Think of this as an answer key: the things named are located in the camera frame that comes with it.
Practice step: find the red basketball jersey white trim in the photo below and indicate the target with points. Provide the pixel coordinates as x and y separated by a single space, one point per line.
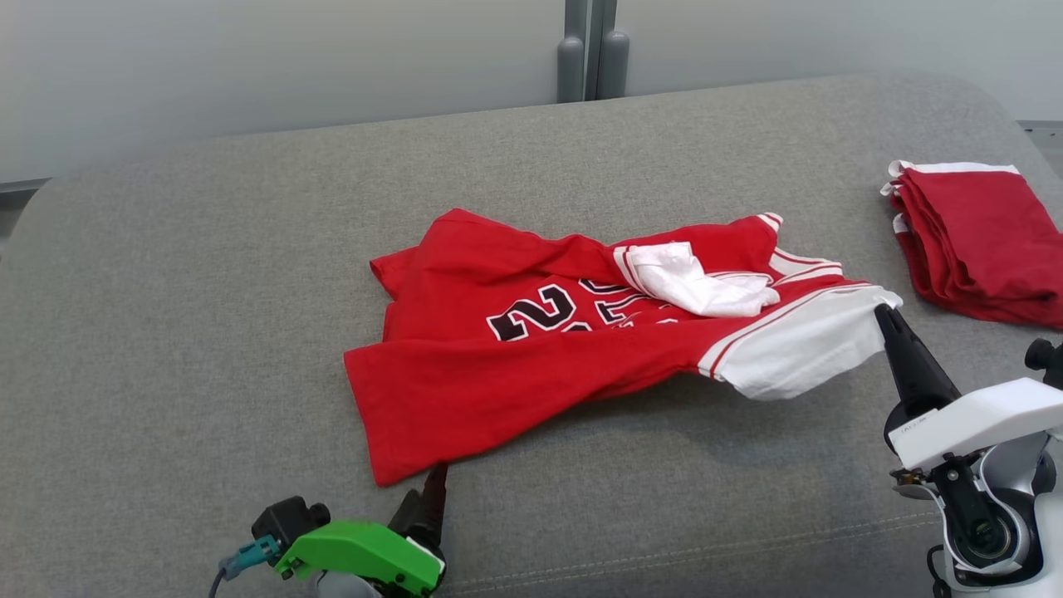
498 390

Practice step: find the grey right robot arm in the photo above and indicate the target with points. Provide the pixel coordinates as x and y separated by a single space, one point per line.
1050 540

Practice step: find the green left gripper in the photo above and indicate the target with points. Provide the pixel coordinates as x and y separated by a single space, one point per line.
365 552

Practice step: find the grey fabric sofa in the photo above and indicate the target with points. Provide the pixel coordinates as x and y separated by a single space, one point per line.
208 291

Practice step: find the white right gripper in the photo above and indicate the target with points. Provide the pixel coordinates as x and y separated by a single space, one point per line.
980 419

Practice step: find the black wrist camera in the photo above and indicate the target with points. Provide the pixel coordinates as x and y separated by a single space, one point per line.
1045 357
286 519

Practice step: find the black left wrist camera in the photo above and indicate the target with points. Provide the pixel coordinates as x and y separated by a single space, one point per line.
286 519

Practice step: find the grey double metal post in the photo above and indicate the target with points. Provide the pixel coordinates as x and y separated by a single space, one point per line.
591 50

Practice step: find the red shorts with white band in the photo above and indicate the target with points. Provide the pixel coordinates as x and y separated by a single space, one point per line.
980 241

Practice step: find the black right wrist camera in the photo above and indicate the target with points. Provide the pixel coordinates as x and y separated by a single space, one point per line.
1045 357

